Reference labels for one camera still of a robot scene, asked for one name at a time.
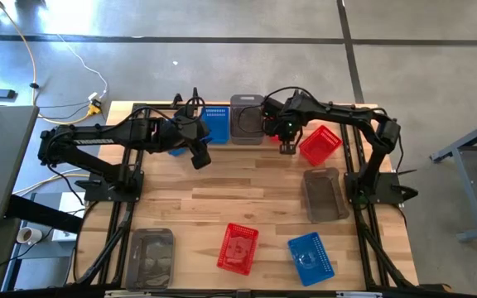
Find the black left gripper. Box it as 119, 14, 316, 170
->
180, 119, 213, 171

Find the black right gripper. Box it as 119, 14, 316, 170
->
278, 123, 302, 155

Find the grey translucent plastic basket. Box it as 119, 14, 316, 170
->
301, 166, 350, 224
229, 94, 266, 146
125, 227, 176, 292

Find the white power box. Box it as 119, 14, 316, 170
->
51, 190, 89, 243

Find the black desk leg beam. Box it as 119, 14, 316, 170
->
5, 194, 84, 236

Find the grey desk top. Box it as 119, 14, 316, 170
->
0, 105, 41, 227

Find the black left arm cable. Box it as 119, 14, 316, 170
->
182, 95, 207, 121

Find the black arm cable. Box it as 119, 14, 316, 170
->
182, 95, 207, 121
263, 85, 330, 111

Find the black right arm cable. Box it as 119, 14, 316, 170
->
263, 85, 330, 111

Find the black aluminium rig frame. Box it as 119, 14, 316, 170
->
68, 101, 451, 298

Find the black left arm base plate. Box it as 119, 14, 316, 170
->
75, 170, 145, 203

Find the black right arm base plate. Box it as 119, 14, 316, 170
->
344, 171, 420, 204

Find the white floor cable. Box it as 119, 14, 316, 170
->
55, 32, 110, 100

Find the cream floor cable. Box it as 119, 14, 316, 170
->
12, 167, 90, 195

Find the grey metal table frame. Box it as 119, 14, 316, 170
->
430, 112, 477, 243

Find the yellow floor cable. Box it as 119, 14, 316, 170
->
0, 0, 103, 125

